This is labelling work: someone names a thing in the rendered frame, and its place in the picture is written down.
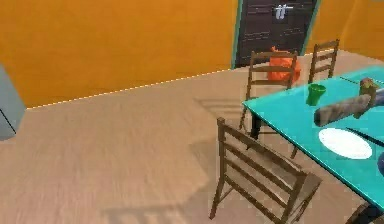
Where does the turquoise table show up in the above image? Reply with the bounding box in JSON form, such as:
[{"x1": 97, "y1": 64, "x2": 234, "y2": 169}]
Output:
[{"x1": 242, "y1": 65, "x2": 384, "y2": 212}]

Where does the orange bag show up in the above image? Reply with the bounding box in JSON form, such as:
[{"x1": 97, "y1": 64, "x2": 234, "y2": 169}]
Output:
[{"x1": 267, "y1": 46, "x2": 302, "y2": 84}]

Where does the white plate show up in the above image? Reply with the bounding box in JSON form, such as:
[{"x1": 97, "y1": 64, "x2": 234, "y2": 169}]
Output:
[{"x1": 318, "y1": 127, "x2": 373, "y2": 160}]

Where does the green cup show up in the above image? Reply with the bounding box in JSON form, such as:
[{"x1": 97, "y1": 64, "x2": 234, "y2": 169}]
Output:
[{"x1": 305, "y1": 83, "x2": 327, "y2": 107}]

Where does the brown bread loaf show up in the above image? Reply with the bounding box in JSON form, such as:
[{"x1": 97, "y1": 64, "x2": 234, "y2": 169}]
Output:
[{"x1": 313, "y1": 93, "x2": 373, "y2": 128}]

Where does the black knife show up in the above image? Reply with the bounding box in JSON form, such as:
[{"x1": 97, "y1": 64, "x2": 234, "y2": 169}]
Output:
[{"x1": 345, "y1": 126, "x2": 384, "y2": 148}]

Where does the blue bowl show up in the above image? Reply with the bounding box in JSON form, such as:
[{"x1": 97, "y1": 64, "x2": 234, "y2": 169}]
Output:
[{"x1": 377, "y1": 151, "x2": 384, "y2": 177}]

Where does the grey fridge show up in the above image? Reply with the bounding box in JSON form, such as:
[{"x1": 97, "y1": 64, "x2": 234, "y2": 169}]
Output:
[{"x1": 0, "y1": 63, "x2": 27, "y2": 142}]

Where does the brown wooden chair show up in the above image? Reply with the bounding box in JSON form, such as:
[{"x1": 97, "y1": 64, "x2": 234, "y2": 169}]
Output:
[
  {"x1": 209, "y1": 116, "x2": 323, "y2": 224},
  {"x1": 238, "y1": 50, "x2": 299, "y2": 160},
  {"x1": 307, "y1": 38, "x2": 341, "y2": 84}
]

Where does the dark room door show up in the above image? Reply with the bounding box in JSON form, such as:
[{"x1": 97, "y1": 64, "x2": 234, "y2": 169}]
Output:
[{"x1": 231, "y1": 0, "x2": 323, "y2": 70}]

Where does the green brown lettuce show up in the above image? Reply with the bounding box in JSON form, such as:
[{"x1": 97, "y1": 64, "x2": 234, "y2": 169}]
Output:
[{"x1": 353, "y1": 77, "x2": 381, "y2": 120}]

